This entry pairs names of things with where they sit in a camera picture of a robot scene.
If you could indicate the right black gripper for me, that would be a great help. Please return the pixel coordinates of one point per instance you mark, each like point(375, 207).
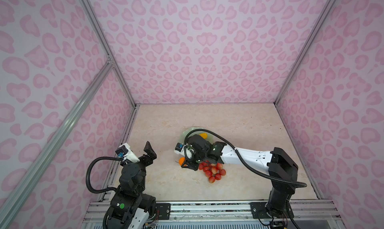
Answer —
point(191, 165)

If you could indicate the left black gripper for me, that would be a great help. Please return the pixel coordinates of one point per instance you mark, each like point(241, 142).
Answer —
point(151, 155)

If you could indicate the small orange fake fruit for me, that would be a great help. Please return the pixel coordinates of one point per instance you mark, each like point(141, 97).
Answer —
point(182, 161)

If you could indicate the red fake grape bunch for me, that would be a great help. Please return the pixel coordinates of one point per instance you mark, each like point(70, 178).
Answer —
point(214, 172)

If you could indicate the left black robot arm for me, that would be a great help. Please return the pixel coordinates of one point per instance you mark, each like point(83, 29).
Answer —
point(130, 208)

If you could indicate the light green scalloped fruit bowl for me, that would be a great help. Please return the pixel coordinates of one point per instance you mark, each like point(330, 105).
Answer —
point(217, 146)

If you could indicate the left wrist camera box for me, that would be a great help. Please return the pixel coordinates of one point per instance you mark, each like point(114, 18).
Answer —
point(125, 153)

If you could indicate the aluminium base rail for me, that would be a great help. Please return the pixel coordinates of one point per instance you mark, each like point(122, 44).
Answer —
point(303, 214)

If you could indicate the left diagonal aluminium frame bar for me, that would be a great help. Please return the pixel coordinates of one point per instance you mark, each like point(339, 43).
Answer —
point(21, 193)

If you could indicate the left corner aluminium post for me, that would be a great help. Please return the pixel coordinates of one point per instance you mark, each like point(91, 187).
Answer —
point(91, 15)

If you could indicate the corner aluminium post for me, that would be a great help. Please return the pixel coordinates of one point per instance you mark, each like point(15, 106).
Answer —
point(91, 15)
point(322, 18)

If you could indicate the right corner aluminium post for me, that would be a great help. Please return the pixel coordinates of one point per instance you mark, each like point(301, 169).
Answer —
point(322, 18)

